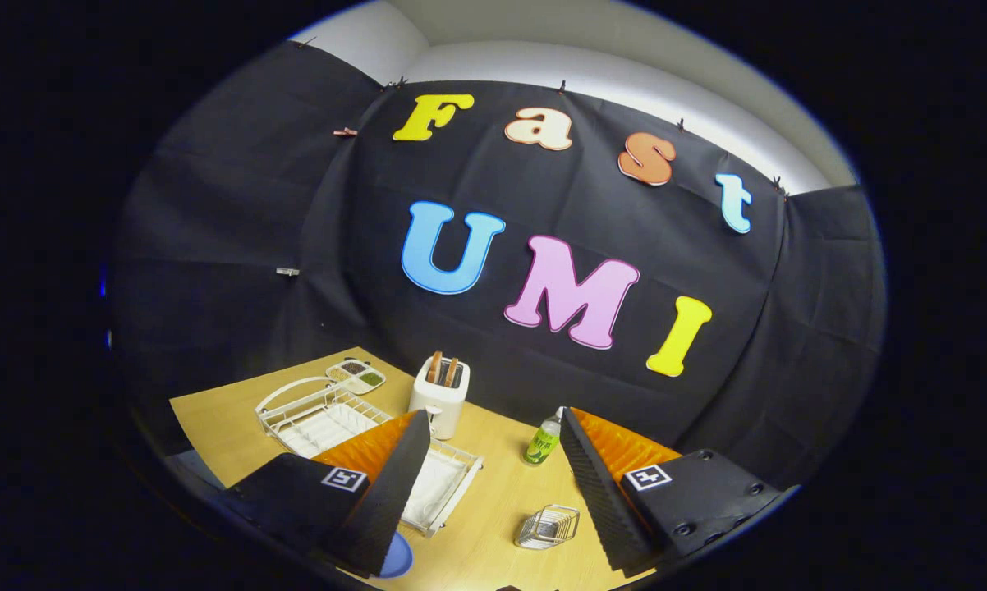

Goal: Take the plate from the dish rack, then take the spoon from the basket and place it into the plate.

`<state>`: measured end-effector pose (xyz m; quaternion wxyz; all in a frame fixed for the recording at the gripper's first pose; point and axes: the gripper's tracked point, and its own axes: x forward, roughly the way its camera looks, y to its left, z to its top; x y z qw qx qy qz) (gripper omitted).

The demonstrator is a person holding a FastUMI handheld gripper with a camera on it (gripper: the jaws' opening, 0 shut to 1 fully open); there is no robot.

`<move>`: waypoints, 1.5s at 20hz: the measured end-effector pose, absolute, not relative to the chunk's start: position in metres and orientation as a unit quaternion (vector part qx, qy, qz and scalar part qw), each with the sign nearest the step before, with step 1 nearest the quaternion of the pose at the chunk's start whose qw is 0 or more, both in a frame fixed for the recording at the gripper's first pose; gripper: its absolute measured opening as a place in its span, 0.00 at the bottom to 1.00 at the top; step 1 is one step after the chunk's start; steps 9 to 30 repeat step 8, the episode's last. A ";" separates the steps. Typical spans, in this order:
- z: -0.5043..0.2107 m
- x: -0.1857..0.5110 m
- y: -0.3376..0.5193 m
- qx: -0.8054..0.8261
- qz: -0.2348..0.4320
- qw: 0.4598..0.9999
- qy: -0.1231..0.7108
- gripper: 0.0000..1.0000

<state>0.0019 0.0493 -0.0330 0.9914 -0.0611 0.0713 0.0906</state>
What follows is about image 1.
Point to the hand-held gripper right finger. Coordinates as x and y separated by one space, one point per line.
600 509

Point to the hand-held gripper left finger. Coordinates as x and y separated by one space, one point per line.
387 509

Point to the blue plate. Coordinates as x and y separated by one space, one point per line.
397 558

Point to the white divided condiment dish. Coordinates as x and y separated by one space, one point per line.
358 377

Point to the green label drink bottle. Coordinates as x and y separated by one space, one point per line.
540 447

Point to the white toaster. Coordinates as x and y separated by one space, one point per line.
440 402

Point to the toast slice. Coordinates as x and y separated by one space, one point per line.
434 368
452 371

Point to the black backdrop cloth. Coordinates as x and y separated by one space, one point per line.
543 197

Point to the row of black binder clips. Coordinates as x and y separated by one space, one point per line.
562 85

